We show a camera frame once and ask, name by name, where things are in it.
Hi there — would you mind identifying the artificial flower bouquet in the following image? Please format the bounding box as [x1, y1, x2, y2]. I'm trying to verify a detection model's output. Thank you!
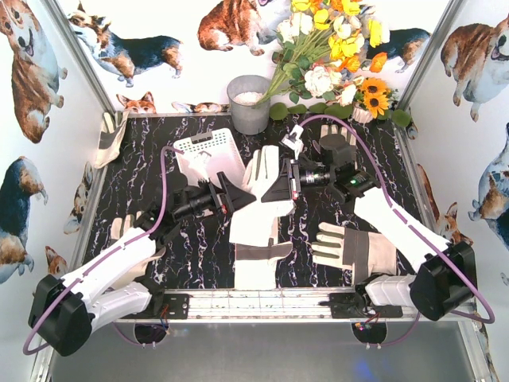
[259, 1, 390, 104]

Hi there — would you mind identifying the right front work glove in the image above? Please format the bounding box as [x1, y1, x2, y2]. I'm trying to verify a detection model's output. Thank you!
[311, 222, 397, 284]

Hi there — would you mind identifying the right back work glove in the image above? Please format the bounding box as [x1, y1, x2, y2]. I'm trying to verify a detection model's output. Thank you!
[321, 124, 356, 146]

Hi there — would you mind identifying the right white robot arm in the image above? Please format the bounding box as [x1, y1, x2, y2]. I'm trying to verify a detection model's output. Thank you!
[262, 125, 476, 321]

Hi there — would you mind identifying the grey metal bucket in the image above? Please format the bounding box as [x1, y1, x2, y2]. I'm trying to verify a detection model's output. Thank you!
[227, 75, 270, 135]

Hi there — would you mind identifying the small sunflower pot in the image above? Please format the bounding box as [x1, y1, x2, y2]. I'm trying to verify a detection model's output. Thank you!
[352, 76, 398, 123]

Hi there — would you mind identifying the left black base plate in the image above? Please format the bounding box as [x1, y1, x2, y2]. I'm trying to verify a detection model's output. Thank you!
[155, 293, 190, 320]

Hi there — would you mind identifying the front aluminium rail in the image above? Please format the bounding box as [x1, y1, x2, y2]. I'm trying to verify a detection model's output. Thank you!
[119, 288, 478, 325]

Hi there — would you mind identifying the white perforated storage basket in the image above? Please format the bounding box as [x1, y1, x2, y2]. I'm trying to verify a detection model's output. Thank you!
[173, 128, 245, 187]

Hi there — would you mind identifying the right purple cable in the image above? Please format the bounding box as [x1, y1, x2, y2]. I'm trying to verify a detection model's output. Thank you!
[297, 114, 496, 324]

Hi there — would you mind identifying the left front work glove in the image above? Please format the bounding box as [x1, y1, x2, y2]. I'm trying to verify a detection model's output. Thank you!
[109, 214, 167, 279]

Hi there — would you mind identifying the left back corner glove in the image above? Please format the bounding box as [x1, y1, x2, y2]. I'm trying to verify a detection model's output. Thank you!
[93, 111, 129, 169]

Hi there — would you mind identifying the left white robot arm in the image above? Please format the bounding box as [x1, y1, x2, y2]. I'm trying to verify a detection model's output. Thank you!
[28, 172, 256, 357]

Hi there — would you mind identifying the white work glove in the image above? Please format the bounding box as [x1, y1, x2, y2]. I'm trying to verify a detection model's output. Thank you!
[229, 145, 294, 290]

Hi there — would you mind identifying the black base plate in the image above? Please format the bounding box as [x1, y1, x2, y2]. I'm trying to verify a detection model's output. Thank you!
[155, 293, 190, 320]
[318, 293, 403, 318]

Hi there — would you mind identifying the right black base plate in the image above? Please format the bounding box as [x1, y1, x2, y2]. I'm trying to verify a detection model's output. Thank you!
[318, 293, 403, 318]

